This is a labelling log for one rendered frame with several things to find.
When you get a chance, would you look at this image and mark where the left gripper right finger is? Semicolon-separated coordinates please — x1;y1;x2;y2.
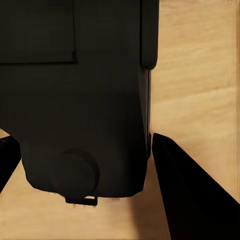
152;132;240;240

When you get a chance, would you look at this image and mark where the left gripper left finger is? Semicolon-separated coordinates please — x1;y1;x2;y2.
0;135;22;193

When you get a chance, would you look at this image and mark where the digital camera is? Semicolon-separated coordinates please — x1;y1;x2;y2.
0;0;160;206

